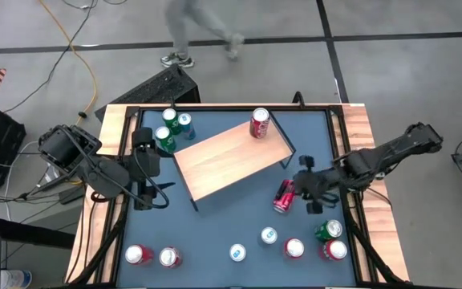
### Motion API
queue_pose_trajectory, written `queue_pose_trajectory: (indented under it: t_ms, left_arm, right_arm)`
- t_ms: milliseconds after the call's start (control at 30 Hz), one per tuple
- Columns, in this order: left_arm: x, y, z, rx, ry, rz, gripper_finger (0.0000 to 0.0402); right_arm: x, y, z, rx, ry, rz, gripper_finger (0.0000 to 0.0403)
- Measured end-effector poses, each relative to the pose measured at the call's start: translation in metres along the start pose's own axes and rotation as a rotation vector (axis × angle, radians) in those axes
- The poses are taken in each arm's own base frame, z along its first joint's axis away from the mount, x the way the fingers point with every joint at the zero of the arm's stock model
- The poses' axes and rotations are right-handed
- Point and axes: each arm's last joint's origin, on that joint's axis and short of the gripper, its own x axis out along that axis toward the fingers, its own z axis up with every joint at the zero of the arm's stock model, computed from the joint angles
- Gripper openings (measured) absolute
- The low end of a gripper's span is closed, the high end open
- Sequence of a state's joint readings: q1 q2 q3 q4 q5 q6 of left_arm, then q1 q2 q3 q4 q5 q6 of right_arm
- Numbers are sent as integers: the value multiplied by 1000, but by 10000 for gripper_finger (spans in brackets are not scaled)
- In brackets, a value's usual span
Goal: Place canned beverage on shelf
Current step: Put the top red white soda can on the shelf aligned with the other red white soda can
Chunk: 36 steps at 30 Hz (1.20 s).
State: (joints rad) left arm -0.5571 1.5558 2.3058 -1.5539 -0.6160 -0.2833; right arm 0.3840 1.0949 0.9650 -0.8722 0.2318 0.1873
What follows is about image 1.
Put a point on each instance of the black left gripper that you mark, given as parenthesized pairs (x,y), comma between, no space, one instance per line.
(147,164)

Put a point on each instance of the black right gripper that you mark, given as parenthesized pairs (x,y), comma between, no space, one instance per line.
(319,184)

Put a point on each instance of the red soda can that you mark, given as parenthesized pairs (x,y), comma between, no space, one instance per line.
(281,205)
(169,257)
(294,247)
(134,254)

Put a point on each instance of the blue silver Red Bull can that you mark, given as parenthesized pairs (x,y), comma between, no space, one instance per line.
(185,119)
(269,235)
(237,253)

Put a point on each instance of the red Coca-Cola can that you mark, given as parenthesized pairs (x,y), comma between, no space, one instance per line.
(260,116)

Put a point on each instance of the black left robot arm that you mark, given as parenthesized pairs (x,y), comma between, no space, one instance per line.
(106,176)

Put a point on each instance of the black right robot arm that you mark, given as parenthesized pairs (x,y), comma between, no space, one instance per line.
(375,160)

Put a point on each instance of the green soda can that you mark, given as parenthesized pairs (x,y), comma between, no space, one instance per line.
(330,229)

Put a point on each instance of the green Sprite can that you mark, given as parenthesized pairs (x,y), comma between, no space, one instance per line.
(169,115)
(163,133)

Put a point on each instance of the red Fanta can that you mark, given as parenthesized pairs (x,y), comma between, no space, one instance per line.
(336,249)

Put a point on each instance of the black power brick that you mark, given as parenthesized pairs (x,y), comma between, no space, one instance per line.
(70,196)

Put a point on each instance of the person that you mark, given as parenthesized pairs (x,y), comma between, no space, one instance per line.
(177,28)

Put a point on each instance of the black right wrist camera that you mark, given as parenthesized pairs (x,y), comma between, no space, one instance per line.
(306,161)

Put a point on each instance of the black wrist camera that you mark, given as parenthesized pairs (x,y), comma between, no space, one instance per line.
(306,161)
(143,137)

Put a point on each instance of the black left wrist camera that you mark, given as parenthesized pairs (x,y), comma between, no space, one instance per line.
(143,137)

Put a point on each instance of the wooden shelf black metal frame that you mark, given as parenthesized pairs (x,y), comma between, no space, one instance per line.
(227,160)

